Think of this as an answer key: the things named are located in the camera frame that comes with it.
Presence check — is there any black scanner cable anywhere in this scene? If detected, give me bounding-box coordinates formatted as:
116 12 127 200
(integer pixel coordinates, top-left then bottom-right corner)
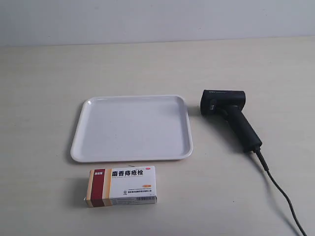
254 147 315 236

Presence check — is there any white plastic tray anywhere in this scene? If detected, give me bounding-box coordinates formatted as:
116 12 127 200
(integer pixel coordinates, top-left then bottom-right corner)
70 94 193 163

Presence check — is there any white red medicine box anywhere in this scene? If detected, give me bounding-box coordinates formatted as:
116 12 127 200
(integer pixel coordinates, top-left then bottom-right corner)
84 166 157 207

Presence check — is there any black handheld barcode scanner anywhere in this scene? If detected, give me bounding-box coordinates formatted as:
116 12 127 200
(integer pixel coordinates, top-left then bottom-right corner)
200 89 262 153

